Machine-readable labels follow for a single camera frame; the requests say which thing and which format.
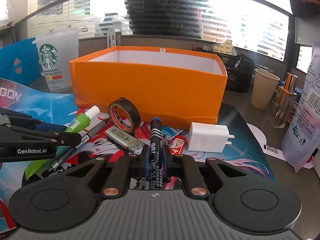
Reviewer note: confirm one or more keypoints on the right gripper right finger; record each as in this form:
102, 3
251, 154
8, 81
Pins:
166, 158

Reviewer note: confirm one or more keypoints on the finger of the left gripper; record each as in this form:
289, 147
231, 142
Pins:
46, 127

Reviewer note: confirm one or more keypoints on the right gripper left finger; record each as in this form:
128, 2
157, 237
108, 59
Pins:
145, 159

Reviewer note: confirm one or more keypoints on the black marker pen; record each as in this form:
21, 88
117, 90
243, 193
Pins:
155, 168

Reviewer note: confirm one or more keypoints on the green glue tube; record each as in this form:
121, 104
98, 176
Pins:
82, 121

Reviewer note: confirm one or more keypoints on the white power adapter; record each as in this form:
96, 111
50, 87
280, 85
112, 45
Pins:
208, 137

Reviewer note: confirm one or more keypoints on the black vinyl tape roll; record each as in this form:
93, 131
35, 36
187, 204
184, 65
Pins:
124, 115

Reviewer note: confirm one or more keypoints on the red small packet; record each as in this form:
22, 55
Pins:
177, 145

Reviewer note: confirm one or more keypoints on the silver green lighter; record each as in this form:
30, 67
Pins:
125, 140

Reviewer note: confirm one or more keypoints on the thin black pen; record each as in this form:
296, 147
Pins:
91, 133

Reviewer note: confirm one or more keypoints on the blue paper bag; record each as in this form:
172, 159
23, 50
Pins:
20, 62

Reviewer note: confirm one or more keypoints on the orange cardboard box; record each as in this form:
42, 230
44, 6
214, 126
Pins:
178, 86

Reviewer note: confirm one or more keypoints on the Starbucks plastic cup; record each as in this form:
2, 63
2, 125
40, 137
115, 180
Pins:
56, 49

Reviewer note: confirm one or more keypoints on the white QR paper card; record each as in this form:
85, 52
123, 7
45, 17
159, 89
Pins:
277, 153

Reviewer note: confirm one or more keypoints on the white pen box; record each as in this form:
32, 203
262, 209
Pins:
113, 37

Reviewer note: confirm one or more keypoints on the black mesh organizer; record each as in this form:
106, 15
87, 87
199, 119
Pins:
239, 69

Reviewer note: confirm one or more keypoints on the beige paper cup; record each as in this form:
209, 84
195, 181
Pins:
263, 88

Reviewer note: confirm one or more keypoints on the gold clear pen holder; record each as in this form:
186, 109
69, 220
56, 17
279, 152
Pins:
283, 102

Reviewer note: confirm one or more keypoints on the yellow toy brick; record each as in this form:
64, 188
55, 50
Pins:
223, 47

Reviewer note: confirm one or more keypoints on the white purple refill pouch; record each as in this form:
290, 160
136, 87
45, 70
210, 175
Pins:
302, 137

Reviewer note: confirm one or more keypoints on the person in black coat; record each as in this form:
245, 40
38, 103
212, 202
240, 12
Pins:
179, 18

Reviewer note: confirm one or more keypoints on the grey partition panel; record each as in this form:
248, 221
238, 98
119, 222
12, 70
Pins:
307, 30

